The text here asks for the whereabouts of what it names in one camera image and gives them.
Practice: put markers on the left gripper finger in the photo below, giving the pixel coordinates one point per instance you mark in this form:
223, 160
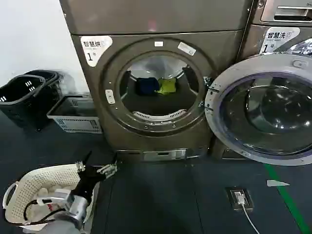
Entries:
81, 166
109, 170

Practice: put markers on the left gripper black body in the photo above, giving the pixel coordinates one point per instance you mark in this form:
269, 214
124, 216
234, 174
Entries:
89, 178

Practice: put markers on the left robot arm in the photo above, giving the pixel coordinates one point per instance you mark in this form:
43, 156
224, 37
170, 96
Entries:
76, 209

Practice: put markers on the white clothes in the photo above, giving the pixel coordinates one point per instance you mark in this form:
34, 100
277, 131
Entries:
52, 186

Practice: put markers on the white perforated laundry basket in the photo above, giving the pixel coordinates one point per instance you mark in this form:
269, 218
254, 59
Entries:
41, 179

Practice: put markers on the grey slotted plastic crate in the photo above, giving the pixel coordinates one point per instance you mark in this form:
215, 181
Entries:
75, 120

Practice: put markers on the black plastic laundry basket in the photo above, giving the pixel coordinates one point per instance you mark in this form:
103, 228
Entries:
52, 84
17, 102

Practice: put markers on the blue garment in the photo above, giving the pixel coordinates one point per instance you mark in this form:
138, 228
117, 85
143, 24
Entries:
146, 85

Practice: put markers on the yellow-green garment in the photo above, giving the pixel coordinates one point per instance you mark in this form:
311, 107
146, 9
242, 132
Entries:
167, 85

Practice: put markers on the floor power socket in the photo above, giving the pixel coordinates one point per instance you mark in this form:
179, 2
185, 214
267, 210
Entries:
237, 204

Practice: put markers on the grey front-load dryer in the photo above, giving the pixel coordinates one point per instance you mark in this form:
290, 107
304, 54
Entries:
156, 22

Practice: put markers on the white floor tape piece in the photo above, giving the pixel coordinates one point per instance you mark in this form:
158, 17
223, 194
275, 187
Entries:
276, 183

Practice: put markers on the round glass dryer door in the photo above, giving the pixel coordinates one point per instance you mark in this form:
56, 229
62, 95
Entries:
265, 109

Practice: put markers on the green floor tape line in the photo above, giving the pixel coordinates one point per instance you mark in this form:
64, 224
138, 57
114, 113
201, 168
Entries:
287, 200

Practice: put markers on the grey washing machine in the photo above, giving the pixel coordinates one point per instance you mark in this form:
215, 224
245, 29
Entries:
256, 39

